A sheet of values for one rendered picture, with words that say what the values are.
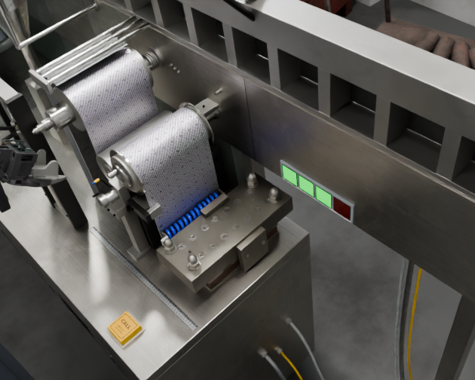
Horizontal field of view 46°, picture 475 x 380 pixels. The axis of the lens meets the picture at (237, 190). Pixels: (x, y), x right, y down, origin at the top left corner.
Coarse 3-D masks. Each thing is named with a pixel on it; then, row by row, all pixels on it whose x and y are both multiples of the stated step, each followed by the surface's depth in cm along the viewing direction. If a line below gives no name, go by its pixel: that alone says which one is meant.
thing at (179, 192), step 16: (192, 160) 158; (208, 160) 163; (176, 176) 156; (192, 176) 161; (208, 176) 166; (160, 192) 155; (176, 192) 160; (192, 192) 165; (208, 192) 170; (176, 208) 163; (192, 208) 169; (160, 224) 162
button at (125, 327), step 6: (126, 312) 160; (120, 318) 159; (126, 318) 158; (132, 318) 158; (114, 324) 157; (120, 324) 157; (126, 324) 157; (132, 324) 157; (138, 324) 157; (114, 330) 156; (120, 330) 156; (126, 330) 156; (132, 330) 155; (138, 330) 157; (120, 336) 155; (126, 336) 154; (132, 336) 156; (120, 342) 155; (126, 342) 155
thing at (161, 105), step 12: (72, 48) 225; (168, 108) 188; (216, 144) 177; (228, 144) 170; (228, 156) 176; (240, 156) 176; (228, 168) 181; (240, 168) 179; (228, 180) 187; (240, 180) 182
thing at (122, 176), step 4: (116, 164) 148; (112, 168) 151; (116, 168) 148; (120, 168) 147; (120, 172) 147; (124, 172) 147; (116, 176) 153; (120, 176) 150; (124, 176) 147; (128, 176) 147; (120, 180) 152; (124, 180) 149; (128, 180) 148; (124, 184) 151; (128, 184) 148; (132, 184) 150
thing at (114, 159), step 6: (186, 108) 158; (204, 126) 156; (114, 156) 148; (114, 162) 150; (120, 162) 146; (126, 168) 145; (132, 174) 146; (132, 180) 147; (132, 186) 151; (138, 186) 148
